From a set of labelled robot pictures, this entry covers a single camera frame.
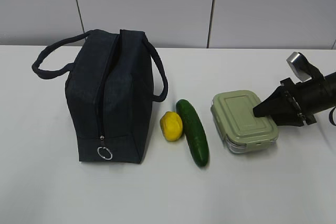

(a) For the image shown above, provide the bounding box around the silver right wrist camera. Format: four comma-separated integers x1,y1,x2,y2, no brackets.
286,52,311,82

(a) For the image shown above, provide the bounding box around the green cucumber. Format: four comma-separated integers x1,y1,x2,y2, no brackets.
176,99,209,167

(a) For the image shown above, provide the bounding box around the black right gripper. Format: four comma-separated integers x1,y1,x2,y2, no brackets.
253,77,335,127

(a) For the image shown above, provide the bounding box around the yellow lemon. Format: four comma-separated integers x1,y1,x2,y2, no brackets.
160,111,183,142

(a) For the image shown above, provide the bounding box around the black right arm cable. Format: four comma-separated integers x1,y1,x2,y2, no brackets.
328,105,336,126

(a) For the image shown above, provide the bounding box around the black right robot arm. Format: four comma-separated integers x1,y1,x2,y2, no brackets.
253,73,335,127

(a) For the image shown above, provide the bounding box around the glass container with green lid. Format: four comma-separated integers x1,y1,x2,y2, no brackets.
211,90,279,154

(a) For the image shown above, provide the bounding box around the dark navy fabric lunch bag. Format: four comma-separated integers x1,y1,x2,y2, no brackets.
31,29,168,164

